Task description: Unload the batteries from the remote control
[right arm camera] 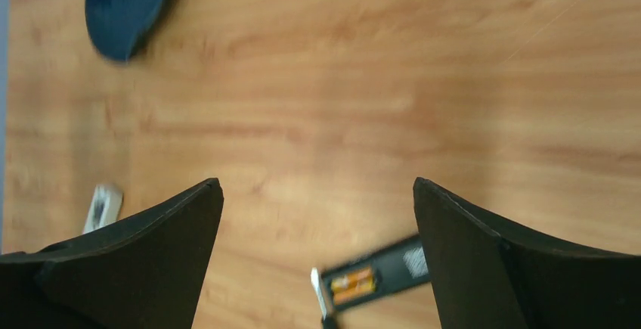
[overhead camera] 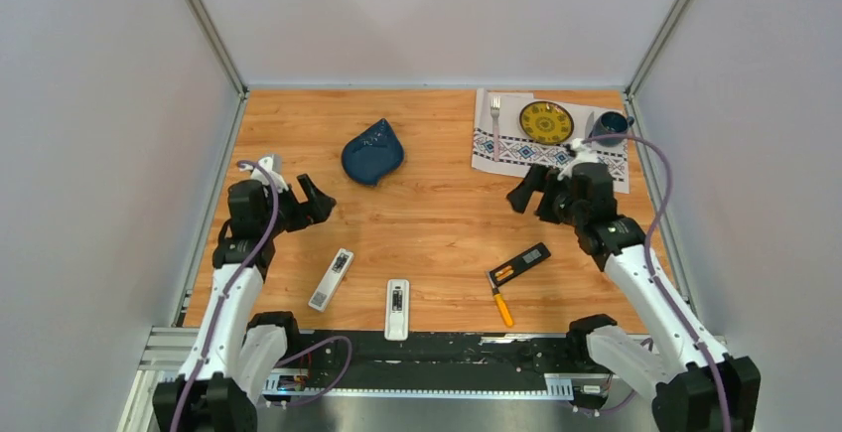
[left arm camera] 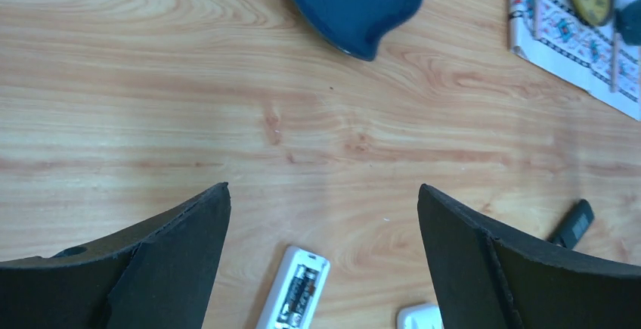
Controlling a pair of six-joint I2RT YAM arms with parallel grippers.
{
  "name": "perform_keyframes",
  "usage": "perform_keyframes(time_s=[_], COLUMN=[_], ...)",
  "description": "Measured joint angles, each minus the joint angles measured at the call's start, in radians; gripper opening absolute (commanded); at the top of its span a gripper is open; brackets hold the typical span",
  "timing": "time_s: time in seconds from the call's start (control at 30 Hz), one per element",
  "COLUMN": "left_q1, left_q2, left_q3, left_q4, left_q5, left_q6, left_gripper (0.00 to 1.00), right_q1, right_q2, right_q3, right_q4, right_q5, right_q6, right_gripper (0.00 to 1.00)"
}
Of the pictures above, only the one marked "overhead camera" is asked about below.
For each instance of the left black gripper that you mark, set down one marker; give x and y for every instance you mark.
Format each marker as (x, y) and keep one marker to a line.
(315, 211)

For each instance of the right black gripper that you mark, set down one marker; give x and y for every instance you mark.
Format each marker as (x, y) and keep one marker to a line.
(536, 180)

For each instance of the yellow handled screwdriver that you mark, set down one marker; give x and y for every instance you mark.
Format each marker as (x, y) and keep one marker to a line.
(500, 302)

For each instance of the white remote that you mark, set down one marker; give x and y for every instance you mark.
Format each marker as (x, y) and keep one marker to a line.
(331, 280)
(397, 310)

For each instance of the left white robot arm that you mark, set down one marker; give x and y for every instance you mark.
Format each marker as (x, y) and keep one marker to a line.
(219, 383)

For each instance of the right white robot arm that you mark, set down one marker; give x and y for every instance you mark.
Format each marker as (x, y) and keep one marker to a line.
(689, 378)

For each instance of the patterned white placemat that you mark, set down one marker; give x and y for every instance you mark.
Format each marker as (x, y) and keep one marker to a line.
(517, 151)

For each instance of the yellow patterned plate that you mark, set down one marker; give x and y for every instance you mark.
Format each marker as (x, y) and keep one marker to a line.
(546, 122)

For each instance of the silver knife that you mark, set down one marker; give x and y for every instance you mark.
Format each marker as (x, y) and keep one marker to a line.
(589, 128)

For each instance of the blue leaf-shaped dish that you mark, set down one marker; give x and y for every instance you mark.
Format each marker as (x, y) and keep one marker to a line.
(373, 154)

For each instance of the dark blue mug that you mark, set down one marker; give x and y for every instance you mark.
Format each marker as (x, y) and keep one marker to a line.
(610, 128)

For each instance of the silver fork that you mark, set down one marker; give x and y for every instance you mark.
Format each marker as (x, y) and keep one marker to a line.
(495, 106)

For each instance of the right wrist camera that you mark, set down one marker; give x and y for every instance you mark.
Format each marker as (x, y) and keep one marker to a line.
(579, 152)

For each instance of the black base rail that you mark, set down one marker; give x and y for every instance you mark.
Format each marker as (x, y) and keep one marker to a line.
(432, 361)

